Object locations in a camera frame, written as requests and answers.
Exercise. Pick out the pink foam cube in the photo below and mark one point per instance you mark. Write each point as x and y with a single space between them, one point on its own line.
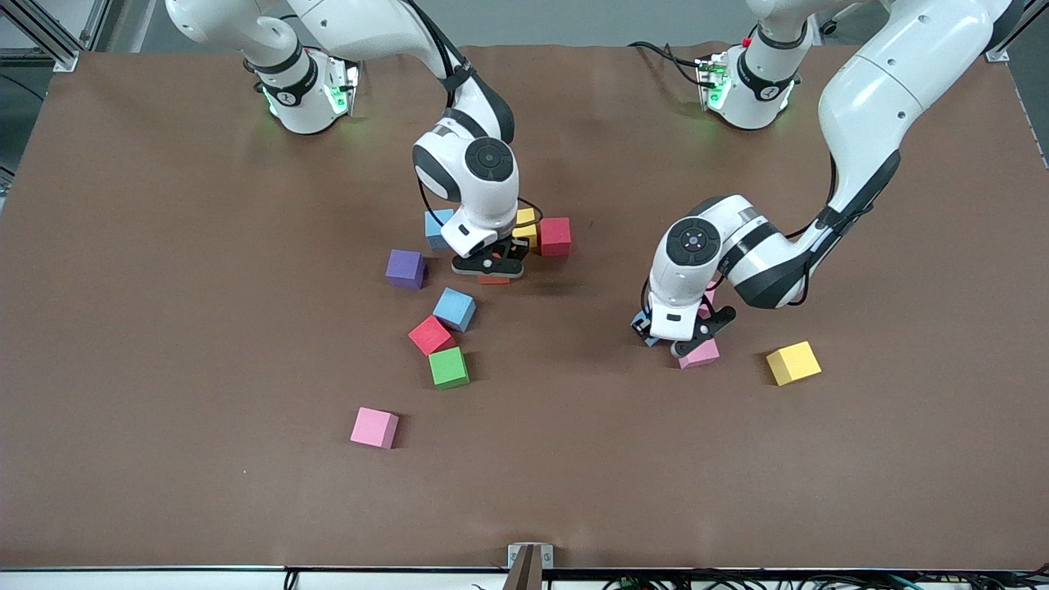
703 355
374 428
710 299

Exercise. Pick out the aluminium frame post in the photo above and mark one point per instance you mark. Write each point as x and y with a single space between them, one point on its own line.
996 54
65 61

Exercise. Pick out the orange foam cube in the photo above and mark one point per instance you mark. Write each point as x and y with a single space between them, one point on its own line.
494 280

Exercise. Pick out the red foam cube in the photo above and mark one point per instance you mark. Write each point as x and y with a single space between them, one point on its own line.
430 335
555 237

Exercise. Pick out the purple foam cube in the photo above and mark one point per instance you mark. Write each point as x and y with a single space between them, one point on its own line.
405 269

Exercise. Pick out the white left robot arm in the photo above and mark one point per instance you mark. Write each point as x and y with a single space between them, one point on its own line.
885 82

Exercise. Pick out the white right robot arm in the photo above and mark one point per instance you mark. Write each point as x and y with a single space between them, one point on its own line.
483 205

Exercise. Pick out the silver table edge bracket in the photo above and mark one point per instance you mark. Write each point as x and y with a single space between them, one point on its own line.
547 555

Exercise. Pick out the brown table mat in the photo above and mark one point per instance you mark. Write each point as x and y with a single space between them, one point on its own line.
205 328

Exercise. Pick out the green foam cube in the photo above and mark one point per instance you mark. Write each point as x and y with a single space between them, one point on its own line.
448 367

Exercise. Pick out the silver base connector plate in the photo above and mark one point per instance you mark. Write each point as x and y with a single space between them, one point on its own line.
351 82
709 78

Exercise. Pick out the yellow foam cube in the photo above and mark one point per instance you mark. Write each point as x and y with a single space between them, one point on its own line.
793 364
527 220

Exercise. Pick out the light blue foam cube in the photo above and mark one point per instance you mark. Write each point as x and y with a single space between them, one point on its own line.
454 309
434 225
649 339

